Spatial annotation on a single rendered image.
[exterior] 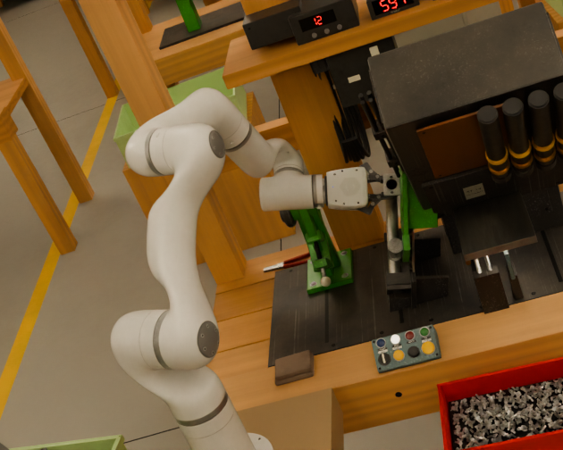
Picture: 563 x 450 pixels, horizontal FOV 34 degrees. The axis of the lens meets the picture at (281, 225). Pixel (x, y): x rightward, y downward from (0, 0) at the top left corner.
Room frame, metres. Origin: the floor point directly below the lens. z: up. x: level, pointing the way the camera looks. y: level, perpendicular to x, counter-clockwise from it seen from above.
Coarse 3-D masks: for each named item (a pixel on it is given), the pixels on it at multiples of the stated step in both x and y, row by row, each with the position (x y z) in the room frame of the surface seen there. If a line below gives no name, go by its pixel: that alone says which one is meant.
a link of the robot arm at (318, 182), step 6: (318, 174) 2.04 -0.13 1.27; (312, 180) 2.02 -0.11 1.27; (318, 180) 2.02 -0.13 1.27; (318, 186) 2.00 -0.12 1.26; (324, 186) 2.01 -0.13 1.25; (318, 192) 2.00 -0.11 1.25; (324, 192) 2.00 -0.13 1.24; (318, 198) 1.99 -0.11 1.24; (324, 198) 2.00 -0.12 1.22; (318, 204) 2.00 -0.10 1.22
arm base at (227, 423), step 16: (224, 416) 1.52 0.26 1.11; (192, 432) 1.52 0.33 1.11; (208, 432) 1.51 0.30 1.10; (224, 432) 1.51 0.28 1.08; (240, 432) 1.54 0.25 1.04; (192, 448) 1.53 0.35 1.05; (208, 448) 1.51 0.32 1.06; (224, 448) 1.51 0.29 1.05; (240, 448) 1.52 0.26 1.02; (256, 448) 1.58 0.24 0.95; (272, 448) 1.56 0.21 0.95
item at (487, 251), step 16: (464, 208) 1.86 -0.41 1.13; (480, 208) 1.83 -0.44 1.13; (496, 208) 1.81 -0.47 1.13; (512, 208) 1.78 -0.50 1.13; (464, 224) 1.80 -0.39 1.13; (480, 224) 1.77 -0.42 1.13; (496, 224) 1.74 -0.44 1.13; (512, 224) 1.72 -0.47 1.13; (528, 224) 1.70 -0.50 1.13; (464, 240) 1.74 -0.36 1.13; (480, 240) 1.71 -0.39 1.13; (496, 240) 1.69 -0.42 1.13; (512, 240) 1.66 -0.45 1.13; (528, 240) 1.65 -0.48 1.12; (464, 256) 1.69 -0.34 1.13; (480, 256) 1.68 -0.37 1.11
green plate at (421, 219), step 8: (400, 176) 1.93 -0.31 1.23; (400, 184) 1.95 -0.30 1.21; (408, 184) 1.89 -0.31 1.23; (400, 192) 1.96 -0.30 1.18; (408, 192) 1.89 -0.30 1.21; (400, 200) 1.97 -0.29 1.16; (408, 200) 1.89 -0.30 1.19; (416, 200) 1.89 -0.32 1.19; (400, 208) 1.98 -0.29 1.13; (408, 208) 1.89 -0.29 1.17; (416, 208) 1.89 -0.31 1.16; (400, 216) 1.99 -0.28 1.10; (408, 216) 1.89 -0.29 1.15; (416, 216) 1.89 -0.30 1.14; (424, 216) 1.88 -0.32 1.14; (432, 216) 1.88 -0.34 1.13; (408, 224) 1.89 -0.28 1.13; (416, 224) 1.89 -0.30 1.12; (424, 224) 1.89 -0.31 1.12; (432, 224) 1.88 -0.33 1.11
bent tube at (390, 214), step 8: (384, 176) 1.99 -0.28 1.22; (392, 176) 1.99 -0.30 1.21; (384, 184) 1.98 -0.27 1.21; (392, 184) 2.02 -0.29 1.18; (384, 192) 1.97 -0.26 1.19; (392, 200) 2.03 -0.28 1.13; (392, 208) 2.03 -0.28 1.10; (392, 216) 2.03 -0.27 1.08; (392, 224) 2.02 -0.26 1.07; (392, 232) 2.01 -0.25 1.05; (392, 264) 1.95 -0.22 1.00; (392, 272) 1.94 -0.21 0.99
